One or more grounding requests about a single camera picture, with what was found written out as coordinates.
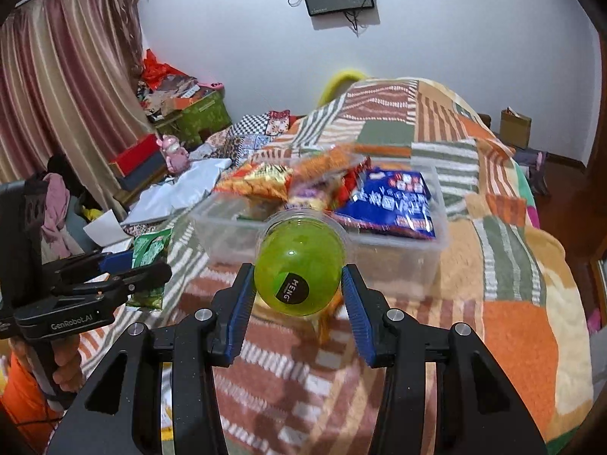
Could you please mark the green cardboard box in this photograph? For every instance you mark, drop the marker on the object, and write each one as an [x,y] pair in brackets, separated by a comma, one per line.
[206,118]

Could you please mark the clear plastic container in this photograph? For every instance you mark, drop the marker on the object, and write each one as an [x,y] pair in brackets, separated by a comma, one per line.
[389,260]

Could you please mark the dark grey box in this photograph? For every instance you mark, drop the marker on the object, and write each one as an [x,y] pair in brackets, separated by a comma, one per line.
[142,177]

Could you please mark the green edged clear snack packet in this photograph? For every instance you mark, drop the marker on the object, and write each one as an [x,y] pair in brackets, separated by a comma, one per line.
[151,270]

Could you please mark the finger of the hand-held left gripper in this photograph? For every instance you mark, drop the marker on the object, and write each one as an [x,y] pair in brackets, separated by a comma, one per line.
[85,263]
[137,279]

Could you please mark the orange fried snack packet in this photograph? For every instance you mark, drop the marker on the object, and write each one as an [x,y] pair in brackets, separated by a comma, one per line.
[327,163]

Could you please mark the red box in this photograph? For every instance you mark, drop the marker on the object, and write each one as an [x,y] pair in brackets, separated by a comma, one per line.
[135,154]

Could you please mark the white cloth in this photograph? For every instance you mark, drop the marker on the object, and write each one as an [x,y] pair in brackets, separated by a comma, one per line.
[185,189]

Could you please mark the clothes heap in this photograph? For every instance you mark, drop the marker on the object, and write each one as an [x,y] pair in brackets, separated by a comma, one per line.
[533,170]

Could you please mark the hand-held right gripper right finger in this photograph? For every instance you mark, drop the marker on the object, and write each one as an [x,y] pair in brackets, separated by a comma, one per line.
[360,322]

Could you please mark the brown cardboard box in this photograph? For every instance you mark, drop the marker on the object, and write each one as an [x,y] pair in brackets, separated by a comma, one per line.
[516,128]

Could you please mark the pink toy rabbit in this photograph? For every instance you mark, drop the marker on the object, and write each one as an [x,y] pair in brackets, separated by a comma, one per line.
[174,154]

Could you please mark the dark chair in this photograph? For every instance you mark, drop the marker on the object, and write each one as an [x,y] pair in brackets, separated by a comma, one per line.
[19,227]

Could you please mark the orange yellow chips packet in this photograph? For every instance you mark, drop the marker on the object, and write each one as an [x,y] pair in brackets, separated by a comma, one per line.
[256,180]

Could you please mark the checkered quilt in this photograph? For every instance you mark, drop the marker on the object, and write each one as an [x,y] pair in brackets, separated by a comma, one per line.
[246,140]

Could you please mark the blue snack packet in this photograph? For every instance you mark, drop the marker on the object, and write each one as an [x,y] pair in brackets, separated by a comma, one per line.
[389,204]

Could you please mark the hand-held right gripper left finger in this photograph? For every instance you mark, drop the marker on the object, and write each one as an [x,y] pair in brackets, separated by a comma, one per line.
[239,317]

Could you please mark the green round plastic cup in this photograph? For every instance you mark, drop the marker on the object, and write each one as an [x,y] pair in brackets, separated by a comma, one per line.
[294,275]

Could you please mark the striped curtain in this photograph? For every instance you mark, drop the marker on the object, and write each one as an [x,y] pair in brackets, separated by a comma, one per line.
[61,80]

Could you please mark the person's left hand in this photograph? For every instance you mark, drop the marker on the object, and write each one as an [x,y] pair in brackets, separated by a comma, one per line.
[71,365]

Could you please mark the pile of papers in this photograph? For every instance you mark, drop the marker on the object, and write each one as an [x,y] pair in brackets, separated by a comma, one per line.
[166,97]

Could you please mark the pink garment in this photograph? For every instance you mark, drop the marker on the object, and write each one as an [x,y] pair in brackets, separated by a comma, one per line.
[59,213]

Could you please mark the red plastic bag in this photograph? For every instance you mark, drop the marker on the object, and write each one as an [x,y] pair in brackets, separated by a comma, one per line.
[156,66]

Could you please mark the red chips packet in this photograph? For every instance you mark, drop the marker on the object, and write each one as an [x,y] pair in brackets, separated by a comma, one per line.
[355,175]

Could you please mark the purple label rice cracker packet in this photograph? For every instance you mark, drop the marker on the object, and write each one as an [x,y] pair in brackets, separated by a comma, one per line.
[308,199]

